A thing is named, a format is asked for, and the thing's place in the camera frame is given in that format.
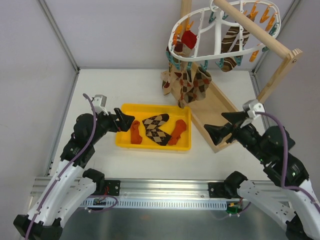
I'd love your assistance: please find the grey argyle sock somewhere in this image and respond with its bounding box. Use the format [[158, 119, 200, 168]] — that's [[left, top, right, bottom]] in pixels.
[[184, 66, 212, 103], [177, 70, 197, 109]]

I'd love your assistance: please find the teal clothes peg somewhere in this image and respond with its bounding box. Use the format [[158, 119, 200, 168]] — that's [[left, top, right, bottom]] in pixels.
[[186, 61, 193, 71], [165, 48, 181, 71], [200, 60, 209, 72]]

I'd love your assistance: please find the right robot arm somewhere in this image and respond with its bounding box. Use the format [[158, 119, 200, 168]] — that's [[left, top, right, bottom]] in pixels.
[[204, 110, 320, 240]]

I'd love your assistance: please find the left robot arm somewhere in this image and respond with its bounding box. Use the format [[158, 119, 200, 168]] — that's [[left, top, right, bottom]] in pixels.
[[13, 108, 135, 240]]

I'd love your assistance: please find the wooden hanger stand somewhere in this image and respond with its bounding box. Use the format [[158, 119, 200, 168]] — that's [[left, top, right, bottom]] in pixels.
[[169, 0, 302, 142]]

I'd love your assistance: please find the white round sock hanger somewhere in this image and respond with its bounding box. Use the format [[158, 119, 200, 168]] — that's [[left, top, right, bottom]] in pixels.
[[167, 0, 288, 62]]

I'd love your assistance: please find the orange sock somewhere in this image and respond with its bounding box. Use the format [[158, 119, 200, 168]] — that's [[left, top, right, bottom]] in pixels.
[[130, 120, 143, 145], [168, 119, 187, 146]]

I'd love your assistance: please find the yellow plastic tray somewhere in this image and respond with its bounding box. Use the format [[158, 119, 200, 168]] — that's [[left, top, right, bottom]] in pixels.
[[115, 103, 192, 151]]

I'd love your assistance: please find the brown striped sock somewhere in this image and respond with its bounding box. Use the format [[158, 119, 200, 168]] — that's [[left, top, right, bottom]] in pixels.
[[221, 26, 243, 73]]

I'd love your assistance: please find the red cuffed hanging sock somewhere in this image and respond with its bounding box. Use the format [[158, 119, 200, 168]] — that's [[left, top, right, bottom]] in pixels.
[[181, 30, 197, 50]]

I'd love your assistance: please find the orange clothes peg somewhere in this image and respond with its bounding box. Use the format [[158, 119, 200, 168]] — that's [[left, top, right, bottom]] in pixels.
[[172, 24, 183, 46], [185, 19, 194, 31]]

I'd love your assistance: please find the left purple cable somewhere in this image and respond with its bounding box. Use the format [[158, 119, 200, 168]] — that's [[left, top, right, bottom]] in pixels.
[[24, 93, 98, 238]]

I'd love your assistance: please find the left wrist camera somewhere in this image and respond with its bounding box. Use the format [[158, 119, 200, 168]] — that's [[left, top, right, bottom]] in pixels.
[[92, 94, 107, 114]]

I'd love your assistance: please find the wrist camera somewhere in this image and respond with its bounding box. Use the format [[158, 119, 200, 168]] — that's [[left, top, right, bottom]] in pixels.
[[92, 94, 107, 114], [242, 99, 265, 124]]

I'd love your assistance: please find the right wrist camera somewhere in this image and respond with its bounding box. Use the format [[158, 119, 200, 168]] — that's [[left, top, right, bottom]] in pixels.
[[242, 99, 265, 124]]

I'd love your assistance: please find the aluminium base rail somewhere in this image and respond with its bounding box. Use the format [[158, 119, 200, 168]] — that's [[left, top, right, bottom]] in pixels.
[[81, 178, 248, 211]]

